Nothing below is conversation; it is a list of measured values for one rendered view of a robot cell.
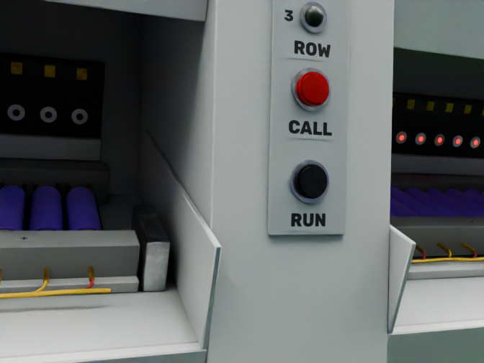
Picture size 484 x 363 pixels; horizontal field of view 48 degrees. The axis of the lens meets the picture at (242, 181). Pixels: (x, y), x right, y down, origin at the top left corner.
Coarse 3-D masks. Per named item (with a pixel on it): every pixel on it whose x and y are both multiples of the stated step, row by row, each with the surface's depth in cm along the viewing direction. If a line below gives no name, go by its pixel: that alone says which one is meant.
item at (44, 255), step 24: (0, 240) 25; (24, 240) 26; (48, 240) 26; (72, 240) 27; (96, 240) 27; (120, 240) 27; (0, 264) 25; (24, 264) 26; (48, 264) 26; (72, 264) 26; (96, 264) 27; (120, 264) 27; (96, 288) 25
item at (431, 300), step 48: (432, 96) 47; (432, 144) 49; (480, 144) 50; (432, 192) 45; (480, 192) 49; (432, 240) 36; (480, 240) 38; (432, 288) 32; (480, 288) 33; (432, 336) 28; (480, 336) 29
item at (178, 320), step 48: (0, 144) 36; (48, 144) 37; (96, 144) 38; (144, 144) 38; (144, 192) 38; (144, 240) 27; (192, 240) 25; (144, 288) 27; (192, 288) 25; (0, 336) 23; (48, 336) 23; (96, 336) 23; (144, 336) 24; (192, 336) 24
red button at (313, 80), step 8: (312, 72) 25; (304, 80) 25; (312, 80) 25; (320, 80) 25; (304, 88) 25; (312, 88) 25; (320, 88) 25; (328, 88) 25; (304, 96) 25; (312, 96) 25; (320, 96) 25; (312, 104) 25; (320, 104) 25
